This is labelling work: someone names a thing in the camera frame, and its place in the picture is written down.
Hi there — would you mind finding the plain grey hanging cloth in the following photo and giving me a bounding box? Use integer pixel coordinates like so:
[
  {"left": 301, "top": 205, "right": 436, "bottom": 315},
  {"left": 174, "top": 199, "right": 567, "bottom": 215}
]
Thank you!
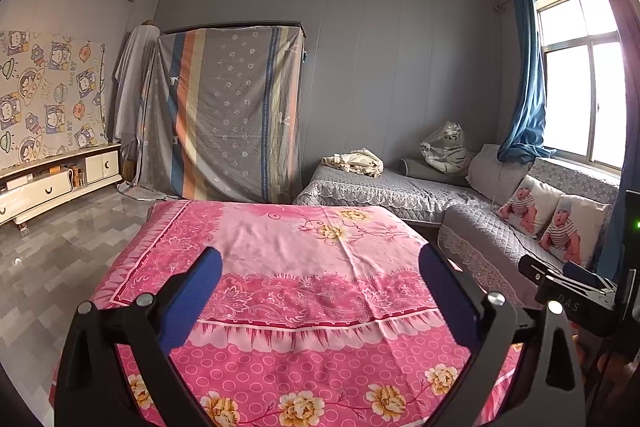
[{"left": 114, "top": 21, "right": 162, "bottom": 148}]

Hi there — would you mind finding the cream TV cabinet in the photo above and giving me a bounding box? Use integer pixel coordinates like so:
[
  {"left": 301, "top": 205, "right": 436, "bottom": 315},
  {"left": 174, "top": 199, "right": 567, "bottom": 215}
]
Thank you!
[{"left": 0, "top": 143, "right": 123, "bottom": 233}]

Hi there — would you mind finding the grey quilted cushion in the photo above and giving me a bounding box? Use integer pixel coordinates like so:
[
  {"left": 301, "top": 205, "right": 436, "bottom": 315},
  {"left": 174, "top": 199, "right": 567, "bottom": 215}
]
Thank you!
[{"left": 466, "top": 144, "right": 536, "bottom": 202}]

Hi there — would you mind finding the cartoon printed cloth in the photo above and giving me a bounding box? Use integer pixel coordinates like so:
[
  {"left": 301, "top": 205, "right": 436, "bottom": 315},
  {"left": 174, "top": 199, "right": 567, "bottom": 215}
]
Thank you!
[{"left": 0, "top": 29, "right": 108, "bottom": 170}]

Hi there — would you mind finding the dark grey bolster pillow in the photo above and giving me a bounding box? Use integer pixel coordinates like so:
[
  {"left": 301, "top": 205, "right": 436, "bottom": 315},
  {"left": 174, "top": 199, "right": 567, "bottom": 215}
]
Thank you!
[{"left": 400, "top": 157, "right": 473, "bottom": 185}]

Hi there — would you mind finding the window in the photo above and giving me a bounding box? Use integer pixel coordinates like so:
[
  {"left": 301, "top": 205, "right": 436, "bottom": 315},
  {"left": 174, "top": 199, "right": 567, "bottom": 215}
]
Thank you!
[{"left": 535, "top": 0, "right": 631, "bottom": 170}]

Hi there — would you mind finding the striped grey sheet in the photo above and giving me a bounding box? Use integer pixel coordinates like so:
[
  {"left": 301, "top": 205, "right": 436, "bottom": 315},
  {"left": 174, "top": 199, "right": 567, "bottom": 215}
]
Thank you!
[{"left": 117, "top": 21, "right": 306, "bottom": 205}]

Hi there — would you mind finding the baby print pillow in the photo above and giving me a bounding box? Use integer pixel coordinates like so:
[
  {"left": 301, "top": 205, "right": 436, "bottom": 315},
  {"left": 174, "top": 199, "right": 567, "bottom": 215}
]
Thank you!
[
  {"left": 496, "top": 175, "right": 563, "bottom": 239},
  {"left": 537, "top": 194, "right": 611, "bottom": 267}
]

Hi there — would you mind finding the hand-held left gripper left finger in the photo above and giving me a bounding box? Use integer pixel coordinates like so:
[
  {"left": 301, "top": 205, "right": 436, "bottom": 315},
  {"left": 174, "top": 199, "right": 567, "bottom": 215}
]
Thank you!
[{"left": 54, "top": 247, "right": 223, "bottom": 427}]

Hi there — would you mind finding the pink floral bed sheet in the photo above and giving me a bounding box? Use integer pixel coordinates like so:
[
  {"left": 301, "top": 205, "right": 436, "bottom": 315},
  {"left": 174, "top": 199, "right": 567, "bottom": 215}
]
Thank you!
[{"left": 50, "top": 199, "right": 526, "bottom": 427}]

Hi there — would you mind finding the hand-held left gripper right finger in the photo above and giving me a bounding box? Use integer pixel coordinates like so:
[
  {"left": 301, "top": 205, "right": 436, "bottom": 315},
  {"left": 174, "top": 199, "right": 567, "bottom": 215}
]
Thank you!
[{"left": 419, "top": 243, "right": 586, "bottom": 427}]

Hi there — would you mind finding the beige crumpled cloth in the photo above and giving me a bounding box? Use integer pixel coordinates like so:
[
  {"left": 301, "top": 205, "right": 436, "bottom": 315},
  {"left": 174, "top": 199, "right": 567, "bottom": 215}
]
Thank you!
[{"left": 321, "top": 148, "right": 385, "bottom": 178}]

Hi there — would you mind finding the blue curtain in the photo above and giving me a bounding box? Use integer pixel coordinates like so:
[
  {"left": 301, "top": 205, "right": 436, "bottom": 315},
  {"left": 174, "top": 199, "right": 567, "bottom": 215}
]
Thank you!
[{"left": 496, "top": 0, "right": 557, "bottom": 165}]

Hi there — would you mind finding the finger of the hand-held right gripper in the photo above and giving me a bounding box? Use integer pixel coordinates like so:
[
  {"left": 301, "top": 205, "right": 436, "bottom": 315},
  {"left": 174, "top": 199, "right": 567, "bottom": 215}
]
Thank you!
[
  {"left": 518, "top": 253, "right": 618, "bottom": 325},
  {"left": 562, "top": 260, "right": 617, "bottom": 292}
]

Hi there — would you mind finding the grey quilted corner sofa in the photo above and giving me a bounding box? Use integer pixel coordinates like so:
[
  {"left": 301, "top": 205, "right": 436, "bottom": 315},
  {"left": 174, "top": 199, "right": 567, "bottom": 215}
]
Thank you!
[{"left": 292, "top": 144, "right": 626, "bottom": 308}]

